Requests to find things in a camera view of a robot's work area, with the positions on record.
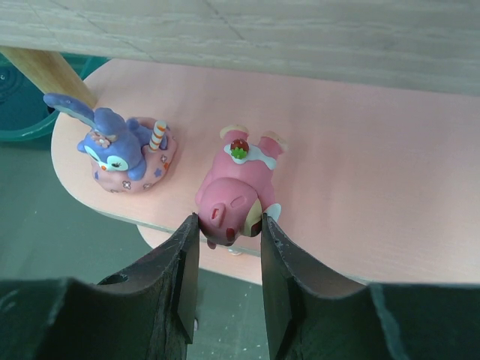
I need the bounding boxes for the pink three-tier shelf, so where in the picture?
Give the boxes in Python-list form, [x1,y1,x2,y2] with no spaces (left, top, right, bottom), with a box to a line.
[1,1,479,283]

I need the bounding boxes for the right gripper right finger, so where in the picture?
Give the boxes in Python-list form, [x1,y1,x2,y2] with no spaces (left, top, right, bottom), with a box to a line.
[261,216,479,359]

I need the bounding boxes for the purple figure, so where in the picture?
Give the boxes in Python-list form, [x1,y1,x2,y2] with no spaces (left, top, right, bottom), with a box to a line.
[43,93,178,194]

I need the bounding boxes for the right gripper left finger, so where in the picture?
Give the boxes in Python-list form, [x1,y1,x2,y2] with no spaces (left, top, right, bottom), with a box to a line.
[1,214,200,359]

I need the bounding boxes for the pink pig toy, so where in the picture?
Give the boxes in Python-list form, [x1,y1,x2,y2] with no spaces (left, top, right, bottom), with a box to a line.
[195,124,287,249]

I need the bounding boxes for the teal plastic bin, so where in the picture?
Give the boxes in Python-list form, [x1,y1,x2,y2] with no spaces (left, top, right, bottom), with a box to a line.
[0,52,110,143]

